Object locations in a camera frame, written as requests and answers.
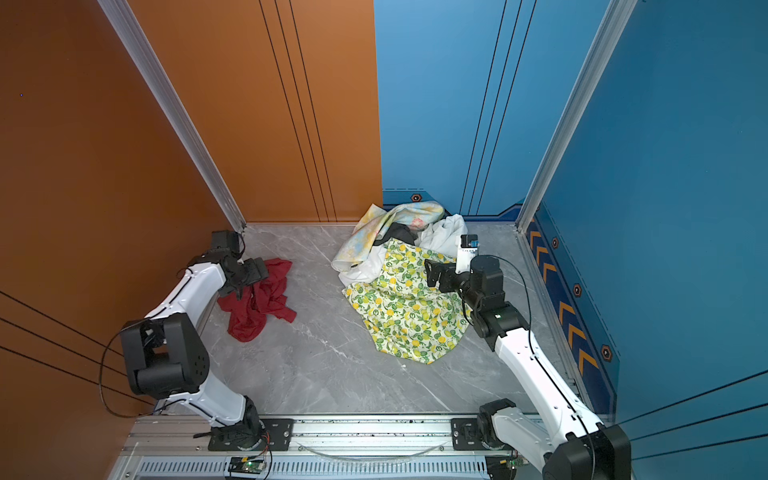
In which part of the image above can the dark red cloth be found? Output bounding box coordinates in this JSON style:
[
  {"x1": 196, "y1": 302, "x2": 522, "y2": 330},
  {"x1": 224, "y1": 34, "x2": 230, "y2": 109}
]
[{"x1": 217, "y1": 258, "x2": 297, "y2": 343}]

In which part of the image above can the aluminium corner post right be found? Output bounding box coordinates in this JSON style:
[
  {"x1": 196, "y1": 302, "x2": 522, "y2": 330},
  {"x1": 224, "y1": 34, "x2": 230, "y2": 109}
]
[{"x1": 515, "y1": 0, "x2": 638, "y2": 234}]

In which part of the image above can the green circuit board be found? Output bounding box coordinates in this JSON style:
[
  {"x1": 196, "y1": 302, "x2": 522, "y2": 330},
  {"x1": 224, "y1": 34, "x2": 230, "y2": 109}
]
[{"x1": 226, "y1": 456, "x2": 267, "y2": 479}]

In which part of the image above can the black cloth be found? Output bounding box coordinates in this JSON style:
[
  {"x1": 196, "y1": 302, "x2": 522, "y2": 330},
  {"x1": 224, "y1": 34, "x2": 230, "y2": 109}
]
[{"x1": 373, "y1": 222, "x2": 418, "y2": 246}]

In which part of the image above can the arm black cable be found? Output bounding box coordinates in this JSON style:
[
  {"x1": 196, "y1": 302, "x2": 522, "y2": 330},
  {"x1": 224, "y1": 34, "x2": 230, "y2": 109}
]
[
  {"x1": 98, "y1": 317, "x2": 158, "y2": 420},
  {"x1": 503, "y1": 257, "x2": 598, "y2": 475}
]

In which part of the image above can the pastel floral cloth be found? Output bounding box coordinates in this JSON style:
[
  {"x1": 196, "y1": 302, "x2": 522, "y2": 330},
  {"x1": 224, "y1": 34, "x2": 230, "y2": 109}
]
[{"x1": 331, "y1": 201, "x2": 445, "y2": 272}]

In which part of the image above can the white cloth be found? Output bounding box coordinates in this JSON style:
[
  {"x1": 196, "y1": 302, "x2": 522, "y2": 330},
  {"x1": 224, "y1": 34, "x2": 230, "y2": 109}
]
[{"x1": 339, "y1": 215, "x2": 468, "y2": 287}]

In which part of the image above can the lemon print cloth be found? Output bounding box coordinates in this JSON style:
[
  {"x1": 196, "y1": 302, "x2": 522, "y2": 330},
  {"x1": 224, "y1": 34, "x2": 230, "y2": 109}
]
[{"x1": 343, "y1": 240, "x2": 470, "y2": 365}]

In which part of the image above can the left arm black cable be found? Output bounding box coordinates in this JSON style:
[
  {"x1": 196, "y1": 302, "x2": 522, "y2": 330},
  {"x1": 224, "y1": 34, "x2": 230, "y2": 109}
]
[{"x1": 98, "y1": 317, "x2": 158, "y2": 420}]

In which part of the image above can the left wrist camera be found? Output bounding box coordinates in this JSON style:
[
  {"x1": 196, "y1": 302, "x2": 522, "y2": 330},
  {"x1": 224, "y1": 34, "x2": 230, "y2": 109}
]
[{"x1": 210, "y1": 230, "x2": 245, "y2": 259}]

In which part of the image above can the aluminium corner post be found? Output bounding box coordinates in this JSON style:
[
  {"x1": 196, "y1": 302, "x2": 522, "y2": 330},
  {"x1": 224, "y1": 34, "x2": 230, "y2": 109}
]
[
  {"x1": 515, "y1": 0, "x2": 638, "y2": 234},
  {"x1": 98, "y1": 0, "x2": 247, "y2": 233}
]

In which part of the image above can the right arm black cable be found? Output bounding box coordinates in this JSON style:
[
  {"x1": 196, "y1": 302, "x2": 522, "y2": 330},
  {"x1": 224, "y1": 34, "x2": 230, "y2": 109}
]
[{"x1": 503, "y1": 257, "x2": 598, "y2": 475}]

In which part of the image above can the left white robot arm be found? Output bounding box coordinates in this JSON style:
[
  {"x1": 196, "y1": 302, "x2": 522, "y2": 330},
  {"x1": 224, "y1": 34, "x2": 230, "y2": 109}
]
[{"x1": 118, "y1": 250, "x2": 268, "y2": 451}]

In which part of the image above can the aluminium corner post left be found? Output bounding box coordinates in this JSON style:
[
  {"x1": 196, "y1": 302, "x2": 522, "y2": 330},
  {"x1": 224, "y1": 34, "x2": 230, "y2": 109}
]
[{"x1": 98, "y1": 0, "x2": 247, "y2": 233}]

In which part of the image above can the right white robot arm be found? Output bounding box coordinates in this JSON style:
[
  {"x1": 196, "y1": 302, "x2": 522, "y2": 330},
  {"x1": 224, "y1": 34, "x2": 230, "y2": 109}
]
[{"x1": 424, "y1": 255, "x2": 633, "y2": 479}]

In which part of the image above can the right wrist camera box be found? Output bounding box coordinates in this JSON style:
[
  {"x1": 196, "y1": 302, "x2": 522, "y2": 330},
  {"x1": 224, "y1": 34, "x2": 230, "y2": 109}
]
[{"x1": 455, "y1": 234, "x2": 479, "y2": 274}]

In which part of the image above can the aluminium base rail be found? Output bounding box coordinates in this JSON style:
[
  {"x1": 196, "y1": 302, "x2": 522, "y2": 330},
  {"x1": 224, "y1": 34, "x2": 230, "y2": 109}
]
[{"x1": 107, "y1": 412, "x2": 553, "y2": 480}]

